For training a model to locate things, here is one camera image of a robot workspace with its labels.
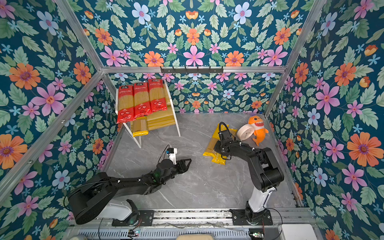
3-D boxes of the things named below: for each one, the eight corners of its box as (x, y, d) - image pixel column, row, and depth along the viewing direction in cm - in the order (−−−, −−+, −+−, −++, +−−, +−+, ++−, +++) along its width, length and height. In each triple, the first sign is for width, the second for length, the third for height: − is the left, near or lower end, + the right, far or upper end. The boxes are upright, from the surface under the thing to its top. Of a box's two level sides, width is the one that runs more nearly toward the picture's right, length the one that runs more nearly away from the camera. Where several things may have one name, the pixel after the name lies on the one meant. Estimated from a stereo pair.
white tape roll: (236, 141, 104) (239, 132, 96) (235, 132, 109) (237, 123, 101) (253, 141, 104) (257, 132, 96) (251, 132, 109) (254, 123, 101)
